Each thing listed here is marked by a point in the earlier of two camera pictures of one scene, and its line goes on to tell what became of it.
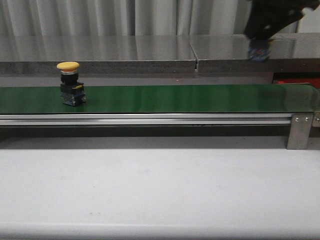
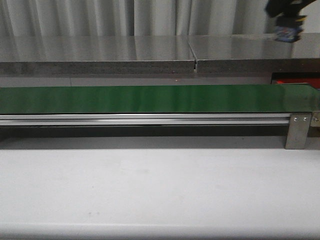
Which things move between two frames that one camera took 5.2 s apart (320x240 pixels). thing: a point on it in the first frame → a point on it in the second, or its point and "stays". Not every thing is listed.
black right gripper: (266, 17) → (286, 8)
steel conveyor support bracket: (299, 132) stays
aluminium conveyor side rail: (147, 119) stays
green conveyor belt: (292, 98) stays
